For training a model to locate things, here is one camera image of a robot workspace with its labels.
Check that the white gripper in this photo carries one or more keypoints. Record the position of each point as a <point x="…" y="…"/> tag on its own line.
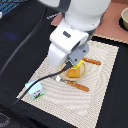
<point x="67" y="44"/>

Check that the orange bread loaf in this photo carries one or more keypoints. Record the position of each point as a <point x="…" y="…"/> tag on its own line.
<point x="74" y="72"/>

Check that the blue milk carton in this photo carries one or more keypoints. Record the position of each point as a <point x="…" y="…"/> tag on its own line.
<point x="36" y="90"/>

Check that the yellow butter box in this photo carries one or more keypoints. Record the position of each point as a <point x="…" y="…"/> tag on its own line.
<point x="80" y="63"/>

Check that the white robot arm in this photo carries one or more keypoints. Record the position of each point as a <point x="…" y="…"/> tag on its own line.
<point x="80" y="18"/>

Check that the round beige plate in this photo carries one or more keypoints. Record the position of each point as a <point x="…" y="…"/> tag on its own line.
<point x="82" y="72"/>

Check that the pink brown board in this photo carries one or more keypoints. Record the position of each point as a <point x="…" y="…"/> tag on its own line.
<point x="110" y="28"/>

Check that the beige woven placemat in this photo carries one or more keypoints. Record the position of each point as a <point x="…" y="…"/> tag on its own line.
<point x="70" y="104"/>

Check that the beige bowl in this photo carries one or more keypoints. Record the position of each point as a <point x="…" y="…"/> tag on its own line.
<point x="124" y="16"/>

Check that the blue basket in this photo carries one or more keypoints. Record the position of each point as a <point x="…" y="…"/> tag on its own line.
<point x="6" y="5"/>

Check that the wooden handled knife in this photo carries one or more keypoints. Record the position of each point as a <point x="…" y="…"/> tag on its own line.
<point x="92" y="61"/>

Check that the wooden handled fork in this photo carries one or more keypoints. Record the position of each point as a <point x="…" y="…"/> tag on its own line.
<point x="74" y="84"/>

